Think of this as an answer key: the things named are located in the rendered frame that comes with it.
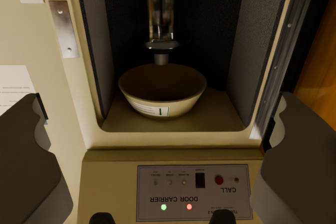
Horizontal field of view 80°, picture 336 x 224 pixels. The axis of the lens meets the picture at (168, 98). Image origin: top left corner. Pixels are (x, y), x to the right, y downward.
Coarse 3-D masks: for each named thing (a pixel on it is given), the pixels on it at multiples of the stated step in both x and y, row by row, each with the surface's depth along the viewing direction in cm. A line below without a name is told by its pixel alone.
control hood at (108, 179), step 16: (96, 160) 35; (112, 160) 35; (128, 160) 35; (144, 160) 35; (160, 160) 35; (176, 160) 35; (192, 160) 35; (208, 160) 35; (224, 160) 35; (240, 160) 35; (256, 160) 35; (80, 176) 34; (96, 176) 34; (112, 176) 34; (128, 176) 34; (80, 192) 33; (96, 192) 34; (112, 192) 34; (128, 192) 34; (80, 208) 33; (96, 208) 33; (112, 208) 33; (128, 208) 33
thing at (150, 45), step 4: (132, 40) 35; (136, 40) 34; (184, 40) 34; (188, 40) 35; (140, 44) 34; (144, 44) 33; (148, 44) 33; (152, 44) 33; (156, 44) 33; (160, 44) 33; (164, 44) 33; (168, 44) 33; (172, 44) 33; (176, 44) 33; (180, 44) 34; (184, 44) 34
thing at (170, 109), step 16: (144, 64) 47; (176, 64) 47; (128, 80) 43; (144, 80) 47; (160, 80) 48; (176, 80) 48; (192, 80) 45; (128, 96) 35; (192, 96) 35; (144, 112) 37; (160, 112) 36; (176, 112) 37
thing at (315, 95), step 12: (324, 12) 22; (324, 24) 22; (324, 36) 22; (312, 48) 23; (324, 48) 22; (312, 60) 23; (324, 60) 22; (312, 72) 24; (324, 72) 22; (300, 84) 25; (312, 84) 24; (324, 84) 22; (300, 96) 26; (312, 96) 24; (324, 96) 22; (312, 108) 24; (324, 108) 23
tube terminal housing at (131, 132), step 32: (64, 0) 24; (288, 0) 25; (64, 64) 28; (96, 96) 34; (160, 96) 50; (224, 96) 45; (96, 128) 34; (128, 128) 36; (160, 128) 36; (192, 128) 36; (224, 128) 36
